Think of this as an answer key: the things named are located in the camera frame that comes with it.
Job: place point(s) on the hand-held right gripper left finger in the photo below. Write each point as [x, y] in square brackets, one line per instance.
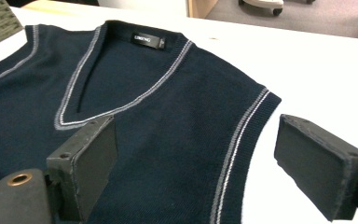
[87, 168]

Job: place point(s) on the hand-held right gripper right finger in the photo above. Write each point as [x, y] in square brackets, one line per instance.
[320, 168]

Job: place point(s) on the light wooden desk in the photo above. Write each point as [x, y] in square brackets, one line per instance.
[199, 7]

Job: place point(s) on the chair base with caster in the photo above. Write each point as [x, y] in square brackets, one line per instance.
[261, 3]

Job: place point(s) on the dark navy knit vest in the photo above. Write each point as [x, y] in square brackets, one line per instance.
[167, 109]

